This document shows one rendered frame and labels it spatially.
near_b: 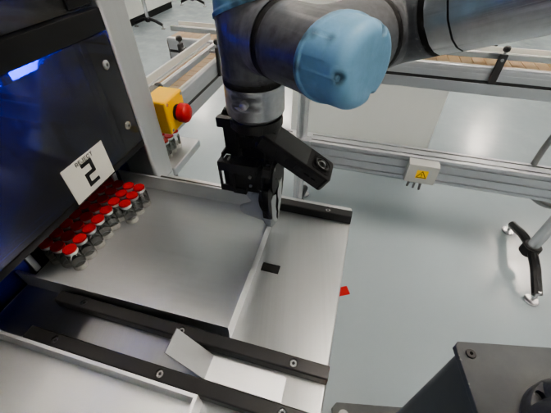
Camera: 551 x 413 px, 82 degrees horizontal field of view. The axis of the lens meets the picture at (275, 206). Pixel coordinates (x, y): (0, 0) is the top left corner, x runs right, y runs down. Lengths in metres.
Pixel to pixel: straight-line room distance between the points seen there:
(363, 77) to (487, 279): 1.65
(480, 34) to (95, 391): 0.56
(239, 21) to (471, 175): 1.31
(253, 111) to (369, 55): 0.16
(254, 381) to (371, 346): 1.06
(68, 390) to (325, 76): 0.46
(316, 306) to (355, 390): 0.92
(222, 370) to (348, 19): 0.41
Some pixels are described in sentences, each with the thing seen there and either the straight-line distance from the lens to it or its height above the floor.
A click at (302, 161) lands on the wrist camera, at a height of 1.07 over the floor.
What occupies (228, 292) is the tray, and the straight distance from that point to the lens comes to 0.51.
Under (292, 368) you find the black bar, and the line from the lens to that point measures 0.44.
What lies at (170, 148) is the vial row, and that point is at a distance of 0.78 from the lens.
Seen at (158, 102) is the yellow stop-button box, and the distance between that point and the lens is 0.70.
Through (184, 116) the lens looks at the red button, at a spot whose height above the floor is 1.00.
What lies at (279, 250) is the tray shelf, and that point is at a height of 0.88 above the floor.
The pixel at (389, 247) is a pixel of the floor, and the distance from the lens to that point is 1.79.
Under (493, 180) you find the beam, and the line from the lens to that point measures 1.59.
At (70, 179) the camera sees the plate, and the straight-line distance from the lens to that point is 0.53.
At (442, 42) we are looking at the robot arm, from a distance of 0.37.
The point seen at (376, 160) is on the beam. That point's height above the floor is 0.50.
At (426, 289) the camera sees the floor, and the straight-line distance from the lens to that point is 1.69.
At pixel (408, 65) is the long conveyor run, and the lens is 1.26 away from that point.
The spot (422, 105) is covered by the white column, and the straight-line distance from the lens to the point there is 2.00.
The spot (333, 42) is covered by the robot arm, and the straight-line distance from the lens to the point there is 0.28.
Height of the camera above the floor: 1.31
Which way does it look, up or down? 44 degrees down
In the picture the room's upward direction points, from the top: straight up
